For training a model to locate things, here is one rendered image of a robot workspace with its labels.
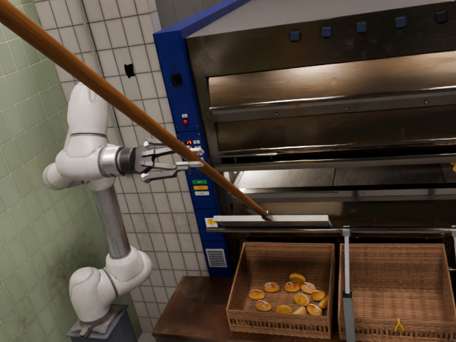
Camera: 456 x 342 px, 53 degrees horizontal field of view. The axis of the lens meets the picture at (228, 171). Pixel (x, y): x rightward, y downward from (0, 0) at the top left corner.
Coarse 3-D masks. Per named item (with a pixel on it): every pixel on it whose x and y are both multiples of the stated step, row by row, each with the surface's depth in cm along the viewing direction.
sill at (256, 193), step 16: (256, 192) 269; (272, 192) 266; (288, 192) 263; (304, 192) 260; (320, 192) 258; (336, 192) 255; (352, 192) 253; (368, 192) 250; (384, 192) 248; (400, 192) 245; (416, 192) 243; (432, 192) 240; (448, 192) 238
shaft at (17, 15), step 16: (0, 0) 60; (0, 16) 61; (16, 16) 62; (16, 32) 64; (32, 32) 65; (48, 48) 69; (64, 48) 72; (64, 64) 73; (80, 64) 76; (80, 80) 78; (96, 80) 80; (112, 96) 86; (128, 112) 92; (144, 112) 97; (144, 128) 101; (160, 128) 104; (176, 144) 113; (192, 160) 124; (208, 176) 140; (240, 192) 166; (256, 208) 191
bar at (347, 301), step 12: (216, 228) 242; (228, 228) 240; (240, 228) 238; (252, 228) 236; (264, 228) 234; (276, 228) 232; (288, 228) 230; (300, 228) 228; (312, 228) 226; (324, 228) 225; (336, 228) 223; (348, 228) 221; (360, 228) 219; (372, 228) 218; (384, 228) 216; (396, 228) 214; (408, 228) 213; (420, 228) 211; (432, 228) 210; (444, 228) 208; (348, 240) 221; (348, 252) 219; (348, 264) 217; (348, 276) 215; (348, 288) 213; (348, 300) 211; (348, 312) 214; (348, 324) 218; (348, 336) 221
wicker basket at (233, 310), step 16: (240, 256) 275; (272, 256) 279; (288, 256) 276; (304, 256) 273; (320, 256) 270; (240, 272) 273; (272, 272) 282; (288, 272) 278; (304, 272) 275; (320, 272) 272; (240, 288) 272; (320, 288) 273; (336, 288) 268; (240, 304) 271; (272, 304) 268; (288, 304) 266; (240, 320) 250; (256, 320) 246; (272, 320) 243; (288, 320) 240; (304, 320) 237; (320, 320) 234; (304, 336) 241; (320, 336) 239
